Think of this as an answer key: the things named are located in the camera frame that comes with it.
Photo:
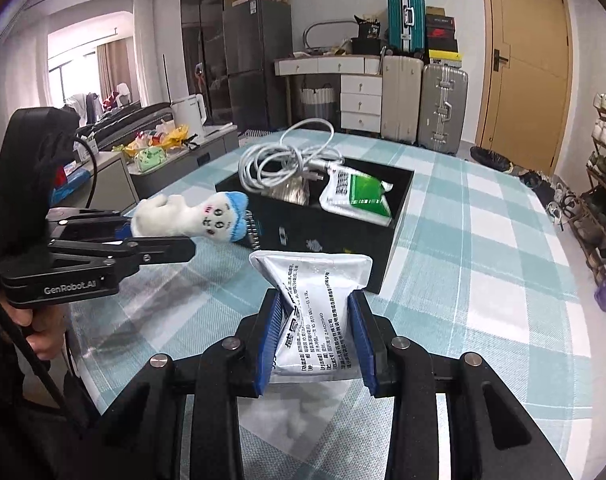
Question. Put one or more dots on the green white sachet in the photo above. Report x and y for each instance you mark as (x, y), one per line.
(354, 194)

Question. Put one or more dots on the stack of shoe boxes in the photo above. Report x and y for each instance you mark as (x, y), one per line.
(441, 38)

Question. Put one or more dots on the wooden door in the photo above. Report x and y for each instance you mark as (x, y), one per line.
(527, 82)

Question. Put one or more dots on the wooden shoe rack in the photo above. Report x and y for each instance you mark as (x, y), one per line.
(586, 213)

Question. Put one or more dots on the black bag on desk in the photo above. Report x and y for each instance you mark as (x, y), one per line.
(367, 41)

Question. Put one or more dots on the white drawer desk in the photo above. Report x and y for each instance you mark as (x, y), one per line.
(357, 81)

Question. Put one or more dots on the yellow snack bags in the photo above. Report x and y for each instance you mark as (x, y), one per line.
(167, 140)

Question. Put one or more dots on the oval white mirror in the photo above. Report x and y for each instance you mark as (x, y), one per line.
(326, 35)

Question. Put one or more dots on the silver suitcase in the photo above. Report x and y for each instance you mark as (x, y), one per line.
(443, 104)

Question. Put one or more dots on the black cardboard box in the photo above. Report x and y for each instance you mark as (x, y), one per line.
(279, 225)

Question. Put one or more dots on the teal suitcase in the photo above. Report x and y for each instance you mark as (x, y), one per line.
(407, 20)

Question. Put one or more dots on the grey side cart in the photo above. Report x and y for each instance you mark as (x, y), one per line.
(120, 185)

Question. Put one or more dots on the striped laundry basket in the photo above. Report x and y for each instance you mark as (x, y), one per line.
(318, 103)

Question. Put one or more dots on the person's left hand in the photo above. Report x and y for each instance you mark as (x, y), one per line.
(47, 324)

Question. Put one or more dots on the beige suitcase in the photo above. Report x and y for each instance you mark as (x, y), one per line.
(401, 89)

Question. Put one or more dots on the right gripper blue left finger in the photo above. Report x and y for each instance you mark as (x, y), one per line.
(139, 436)

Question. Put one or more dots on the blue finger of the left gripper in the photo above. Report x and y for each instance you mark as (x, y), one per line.
(67, 223)
(132, 252)

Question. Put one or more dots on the grey refrigerator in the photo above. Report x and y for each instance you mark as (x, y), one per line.
(257, 33)

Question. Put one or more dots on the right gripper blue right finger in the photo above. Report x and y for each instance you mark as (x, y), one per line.
(490, 433)

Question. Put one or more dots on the white kettle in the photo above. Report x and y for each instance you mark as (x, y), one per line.
(190, 111)

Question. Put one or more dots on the white printed sachet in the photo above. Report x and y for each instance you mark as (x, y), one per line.
(310, 338)

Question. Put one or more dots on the white blue plush toy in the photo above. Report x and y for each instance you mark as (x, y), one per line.
(221, 217)

